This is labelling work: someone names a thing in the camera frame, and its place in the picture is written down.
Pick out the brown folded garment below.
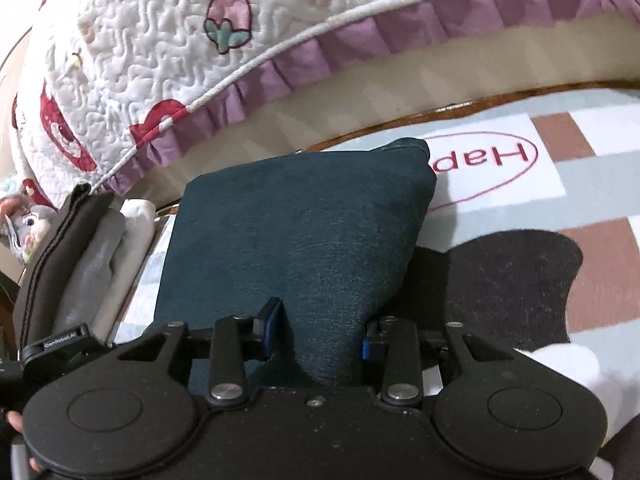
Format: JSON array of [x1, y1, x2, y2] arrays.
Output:
[[12, 183, 117, 356]]

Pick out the checkered printed floor mat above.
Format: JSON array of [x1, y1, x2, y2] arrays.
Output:
[[107, 85, 640, 411]]

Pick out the grey plush bunny toy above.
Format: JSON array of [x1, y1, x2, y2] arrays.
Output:
[[0, 180, 56, 263]]

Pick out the cream folded garment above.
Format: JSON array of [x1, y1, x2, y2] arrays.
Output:
[[95, 199, 156, 341]]

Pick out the beige mattress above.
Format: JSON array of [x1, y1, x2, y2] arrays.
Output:
[[115, 7, 640, 211]]

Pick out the white quilted bedspread red bears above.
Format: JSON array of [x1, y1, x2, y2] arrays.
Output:
[[10, 0, 640, 196]]

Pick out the dark blue denim jeans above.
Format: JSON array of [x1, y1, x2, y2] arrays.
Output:
[[152, 137, 438, 396]]

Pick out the grey folded garment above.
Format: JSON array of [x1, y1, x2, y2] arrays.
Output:
[[52, 210, 126, 333]]

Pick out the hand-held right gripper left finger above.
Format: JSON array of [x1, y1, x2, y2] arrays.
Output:
[[117, 297, 283, 407]]

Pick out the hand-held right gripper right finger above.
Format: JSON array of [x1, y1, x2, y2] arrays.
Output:
[[362, 316, 513, 407]]

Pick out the person's left hand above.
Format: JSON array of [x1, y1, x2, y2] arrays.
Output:
[[2, 409, 43, 473]]

